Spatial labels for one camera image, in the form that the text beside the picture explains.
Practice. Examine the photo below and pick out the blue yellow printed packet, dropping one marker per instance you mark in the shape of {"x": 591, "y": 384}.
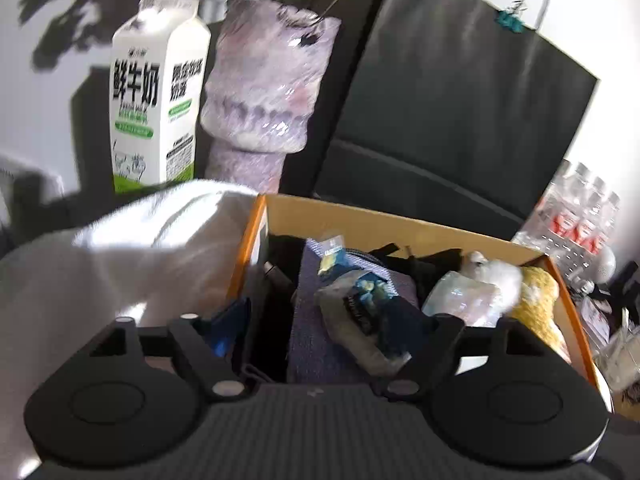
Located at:
{"x": 332, "y": 255}

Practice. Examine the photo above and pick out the clear plastic tissue pack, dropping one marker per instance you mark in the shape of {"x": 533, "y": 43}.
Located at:
{"x": 460, "y": 300}

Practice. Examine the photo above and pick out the white towel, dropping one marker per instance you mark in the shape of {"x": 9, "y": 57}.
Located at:
{"x": 125, "y": 270}

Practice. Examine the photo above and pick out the purple wrapped vase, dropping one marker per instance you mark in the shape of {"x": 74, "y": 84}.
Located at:
{"x": 265, "y": 90}

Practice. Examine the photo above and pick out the black paper bag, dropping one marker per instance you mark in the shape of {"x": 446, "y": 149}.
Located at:
{"x": 450, "y": 110}

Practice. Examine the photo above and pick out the green binder clip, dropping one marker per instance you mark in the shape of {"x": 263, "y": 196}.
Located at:
{"x": 510, "y": 21}

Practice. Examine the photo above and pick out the yellow and white plush toy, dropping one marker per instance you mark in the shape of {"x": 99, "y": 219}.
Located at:
{"x": 535, "y": 300}

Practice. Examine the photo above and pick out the white round speaker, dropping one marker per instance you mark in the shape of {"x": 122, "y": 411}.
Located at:
{"x": 605, "y": 262}

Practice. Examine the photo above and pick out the white green milk carton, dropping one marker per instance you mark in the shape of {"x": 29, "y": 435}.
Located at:
{"x": 150, "y": 85}

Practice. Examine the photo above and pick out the grey plastic packet dark print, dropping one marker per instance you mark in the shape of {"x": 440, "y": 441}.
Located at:
{"x": 345, "y": 310}

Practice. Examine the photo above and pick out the purple knitted cloth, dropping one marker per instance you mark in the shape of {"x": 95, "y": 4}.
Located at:
{"x": 320, "y": 350}

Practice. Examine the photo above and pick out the orange-edged cardboard box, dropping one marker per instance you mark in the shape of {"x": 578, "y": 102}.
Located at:
{"x": 380, "y": 222}

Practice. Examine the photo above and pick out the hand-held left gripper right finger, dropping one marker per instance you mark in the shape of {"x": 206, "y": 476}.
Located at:
{"x": 440, "y": 340}

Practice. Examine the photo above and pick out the pack of clear water bottles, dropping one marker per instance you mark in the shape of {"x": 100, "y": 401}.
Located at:
{"x": 580, "y": 220}

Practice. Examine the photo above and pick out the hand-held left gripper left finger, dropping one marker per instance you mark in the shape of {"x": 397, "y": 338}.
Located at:
{"x": 230, "y": 320}

